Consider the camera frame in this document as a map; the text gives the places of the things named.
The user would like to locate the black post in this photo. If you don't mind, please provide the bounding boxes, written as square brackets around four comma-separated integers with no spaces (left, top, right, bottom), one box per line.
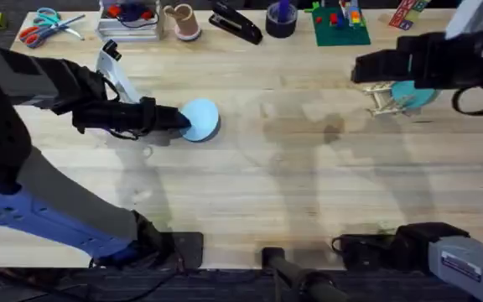
[261,247,348,302]

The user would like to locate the black rail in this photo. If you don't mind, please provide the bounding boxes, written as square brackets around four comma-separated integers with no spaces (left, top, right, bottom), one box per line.
[0,268,483,302]

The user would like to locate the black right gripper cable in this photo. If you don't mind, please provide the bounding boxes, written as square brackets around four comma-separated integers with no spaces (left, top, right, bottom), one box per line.
[450,86,483,117]

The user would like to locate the green board with toy blocks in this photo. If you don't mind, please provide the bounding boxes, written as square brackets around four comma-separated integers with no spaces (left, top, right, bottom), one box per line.
[304,0,371,48]

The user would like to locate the black tape roll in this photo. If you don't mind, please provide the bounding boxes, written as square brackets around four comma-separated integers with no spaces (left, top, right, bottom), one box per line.
[264,2,299,39]

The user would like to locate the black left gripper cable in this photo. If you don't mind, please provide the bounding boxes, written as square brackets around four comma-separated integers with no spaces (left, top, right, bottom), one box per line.
[101,75,153,142]

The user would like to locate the black stapler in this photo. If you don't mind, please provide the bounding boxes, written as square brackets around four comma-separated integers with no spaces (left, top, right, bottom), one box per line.
[207,1,264,46]

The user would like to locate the colourful toy block tower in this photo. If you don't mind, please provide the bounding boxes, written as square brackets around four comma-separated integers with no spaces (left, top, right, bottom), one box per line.
[388,0,432,32]

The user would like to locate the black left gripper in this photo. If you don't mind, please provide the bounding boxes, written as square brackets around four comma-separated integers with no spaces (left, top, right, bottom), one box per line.
[48,62,193,137]

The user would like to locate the small wooden peg rack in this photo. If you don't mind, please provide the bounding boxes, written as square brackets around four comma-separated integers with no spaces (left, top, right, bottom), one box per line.
[361,81,418,117]

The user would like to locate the teal handled scissors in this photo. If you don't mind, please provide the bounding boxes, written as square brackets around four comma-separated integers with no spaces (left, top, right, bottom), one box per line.
[33,7,86,41]

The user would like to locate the box filled with parts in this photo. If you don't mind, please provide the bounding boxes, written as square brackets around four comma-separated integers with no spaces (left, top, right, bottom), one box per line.
[95,0,162,44]

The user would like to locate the teal plate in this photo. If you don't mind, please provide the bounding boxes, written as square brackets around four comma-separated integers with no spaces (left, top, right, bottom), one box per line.
[391,81,441,111]

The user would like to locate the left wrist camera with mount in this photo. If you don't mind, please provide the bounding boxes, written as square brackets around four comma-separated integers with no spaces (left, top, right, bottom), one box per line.
[95,39,143,105]

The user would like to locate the orange handled scissors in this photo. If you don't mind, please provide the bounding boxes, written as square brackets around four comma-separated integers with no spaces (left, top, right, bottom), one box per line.
[18,14,86,49]

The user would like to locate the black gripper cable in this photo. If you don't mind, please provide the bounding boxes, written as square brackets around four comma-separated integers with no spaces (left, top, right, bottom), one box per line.
[101,75,153,142]
[450,86,483,117]

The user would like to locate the light blue plate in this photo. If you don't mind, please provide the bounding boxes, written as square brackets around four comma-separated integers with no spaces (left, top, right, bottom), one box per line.
[179,98,221,143]

